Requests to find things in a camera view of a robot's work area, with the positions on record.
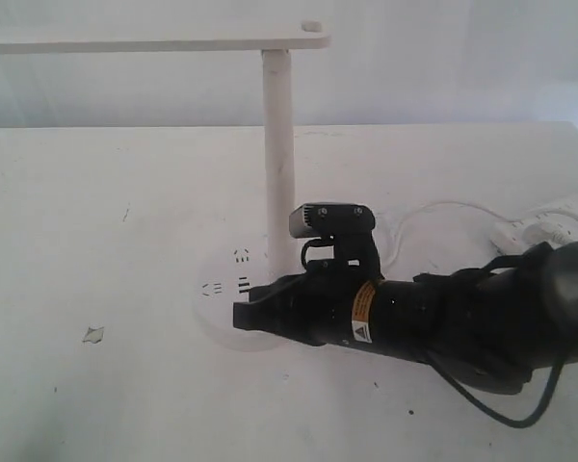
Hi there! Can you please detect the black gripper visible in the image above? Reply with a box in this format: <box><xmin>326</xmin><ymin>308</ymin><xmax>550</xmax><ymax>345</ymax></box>
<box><xmin>232</xmin><ymin>273</ymin><xmax>462</xmax><ymax>362</ymax></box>

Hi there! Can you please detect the white desk lamp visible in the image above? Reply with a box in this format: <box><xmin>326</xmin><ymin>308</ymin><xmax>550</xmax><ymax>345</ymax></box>
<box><xmin>0</xmin><ymin>19</ymin><xmax>332</xmax><ymax>353</ymax></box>

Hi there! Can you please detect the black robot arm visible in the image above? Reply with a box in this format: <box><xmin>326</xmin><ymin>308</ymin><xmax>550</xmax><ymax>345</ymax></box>
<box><xmin>232</xmin><ymin>242</ymin><xmax>578</xmax><ymax>395</ymax></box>

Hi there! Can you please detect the small torn tape scrap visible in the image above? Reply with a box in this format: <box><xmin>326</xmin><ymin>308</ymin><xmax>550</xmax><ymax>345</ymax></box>
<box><xmin>82</xmin><ymin>326</ymin><xmax>104</xmax><ymax>345</ymax></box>

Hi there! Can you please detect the white power strip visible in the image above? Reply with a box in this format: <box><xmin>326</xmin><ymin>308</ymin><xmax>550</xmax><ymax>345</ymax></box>
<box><xmin>490</xmin><ymin>194</ymin><xmax>578</xmax><ymax>254</ymax></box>

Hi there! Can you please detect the white plug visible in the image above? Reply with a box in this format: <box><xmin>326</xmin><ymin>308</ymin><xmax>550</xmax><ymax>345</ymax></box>
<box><xmin>521</xmin><ymin>221</ymin><xmax>578</xmax><ymax>246</ymax></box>

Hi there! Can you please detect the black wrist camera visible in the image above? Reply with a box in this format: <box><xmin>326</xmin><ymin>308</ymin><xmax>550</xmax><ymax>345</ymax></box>
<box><xmin>288</xmin><ymin>202</ymin><xmax>376</xmax><ymax>239</ymax></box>

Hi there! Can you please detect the white power cord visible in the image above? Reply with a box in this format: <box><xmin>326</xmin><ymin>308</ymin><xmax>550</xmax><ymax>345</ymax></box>
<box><xmin>381</xmin><ymin>200</ymin><xmax>503</xmax><ymax>269</ymax></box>

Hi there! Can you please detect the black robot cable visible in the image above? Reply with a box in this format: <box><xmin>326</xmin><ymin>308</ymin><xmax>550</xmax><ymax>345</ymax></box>
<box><xmin>423</xmin><ymin>336</ymin><xmax>578</xmax><ymax>428</ymax></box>

